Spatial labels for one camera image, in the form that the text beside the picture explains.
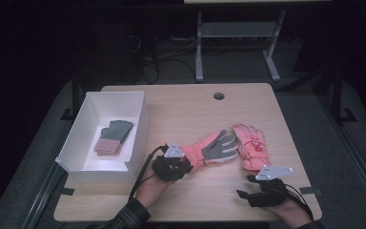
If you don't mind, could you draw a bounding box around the white box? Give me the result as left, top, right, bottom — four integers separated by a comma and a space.
54, 91, 151, 184

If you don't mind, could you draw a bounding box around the pink glove with red print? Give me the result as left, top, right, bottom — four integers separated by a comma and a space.
232, 123, 272, 173

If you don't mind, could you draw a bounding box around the grey tape strip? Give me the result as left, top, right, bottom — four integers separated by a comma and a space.
298, 186, 324, 197

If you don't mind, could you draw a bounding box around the metal floor rail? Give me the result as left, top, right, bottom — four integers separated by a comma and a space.
316, 94, 366, 221
20, 161, 69, 229

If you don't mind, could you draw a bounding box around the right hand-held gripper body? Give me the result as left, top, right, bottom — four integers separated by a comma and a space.
250, 164, 295, 208

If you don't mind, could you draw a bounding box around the pink glove with grey palm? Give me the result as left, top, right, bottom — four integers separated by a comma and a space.
180, 129, 239, 169

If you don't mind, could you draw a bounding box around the person's left hand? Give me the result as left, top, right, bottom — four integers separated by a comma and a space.
133, 165, 180, 210

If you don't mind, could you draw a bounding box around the grey metal stand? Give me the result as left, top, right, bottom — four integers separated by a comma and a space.
194, 9, 288, 84

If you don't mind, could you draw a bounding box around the black metal stand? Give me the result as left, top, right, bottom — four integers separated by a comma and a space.
328, 61, 358, 126
60, 65, 84, 121

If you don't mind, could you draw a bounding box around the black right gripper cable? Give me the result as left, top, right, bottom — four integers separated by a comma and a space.
281, 182, 315, 221

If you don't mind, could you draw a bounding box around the black tape strip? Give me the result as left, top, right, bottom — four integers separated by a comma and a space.
59, 187, 76, 197

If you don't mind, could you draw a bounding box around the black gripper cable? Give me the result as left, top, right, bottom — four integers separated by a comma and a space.
128, 143, 170, 200
281, 182, 315, 221

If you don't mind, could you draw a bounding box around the person's right hand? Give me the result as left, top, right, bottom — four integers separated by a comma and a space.
263, 190, 314, 229

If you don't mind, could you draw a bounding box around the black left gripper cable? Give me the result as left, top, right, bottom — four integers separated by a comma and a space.
128, 143, 170, 200

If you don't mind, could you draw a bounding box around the bundle of floor cables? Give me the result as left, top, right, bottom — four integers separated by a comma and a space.
126, 32, 198, 86

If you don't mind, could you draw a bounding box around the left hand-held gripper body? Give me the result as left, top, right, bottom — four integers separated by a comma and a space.
151, 140, 189, 183

